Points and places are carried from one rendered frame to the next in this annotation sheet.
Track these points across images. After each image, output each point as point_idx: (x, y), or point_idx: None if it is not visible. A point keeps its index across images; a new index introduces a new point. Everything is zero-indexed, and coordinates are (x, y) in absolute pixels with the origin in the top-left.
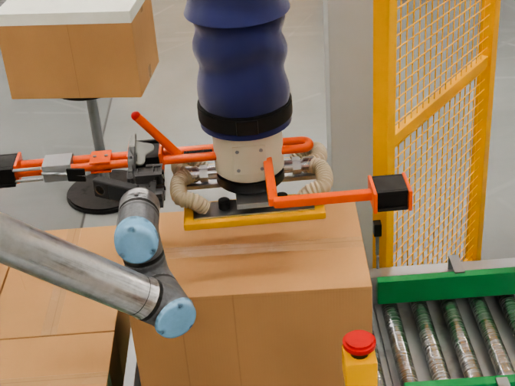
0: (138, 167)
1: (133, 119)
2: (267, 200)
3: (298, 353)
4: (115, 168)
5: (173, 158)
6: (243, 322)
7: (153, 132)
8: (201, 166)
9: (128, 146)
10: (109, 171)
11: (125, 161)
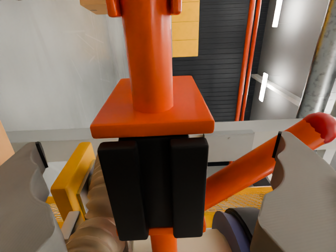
0: (151, 164)
1: (320, 127)
2: None
3: None
4: (136, 45)
5: (171, 241)
6: None
7: (257, 180)
8: (129, 251)
9: (197, 87)
10: (114, 2)
11: (168, 97)
